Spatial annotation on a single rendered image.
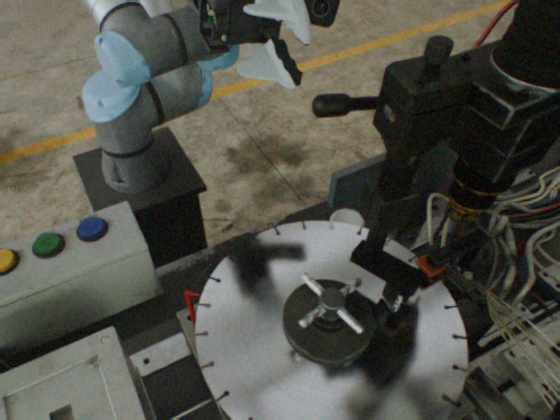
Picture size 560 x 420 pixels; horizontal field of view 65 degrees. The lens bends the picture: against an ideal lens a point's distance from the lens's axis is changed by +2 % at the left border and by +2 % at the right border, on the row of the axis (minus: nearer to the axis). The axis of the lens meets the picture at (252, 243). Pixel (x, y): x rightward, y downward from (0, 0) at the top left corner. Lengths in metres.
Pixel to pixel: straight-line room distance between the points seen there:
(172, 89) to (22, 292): 0.49
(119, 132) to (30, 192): 1.41
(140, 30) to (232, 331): 0.43
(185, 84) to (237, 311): 0.55
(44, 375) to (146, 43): 0.46
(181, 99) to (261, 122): 1.49
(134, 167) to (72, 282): 0.34
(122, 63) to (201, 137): 1.71
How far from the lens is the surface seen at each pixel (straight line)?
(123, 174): 0.99
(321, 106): 0.39
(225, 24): 0.52
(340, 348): 0.53
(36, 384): 0.64
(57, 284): 0.73
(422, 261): 0.61
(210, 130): 2.39
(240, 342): 0.54
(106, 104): 0.90
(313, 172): 2.13
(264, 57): 0.51
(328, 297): 0.51
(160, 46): 0.68
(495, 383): 0.69
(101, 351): 0.63
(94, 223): 0.75
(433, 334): 0.58
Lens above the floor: 1.44
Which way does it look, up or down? 52 degrees down
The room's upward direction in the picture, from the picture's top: 2 degrees counter-clockwise
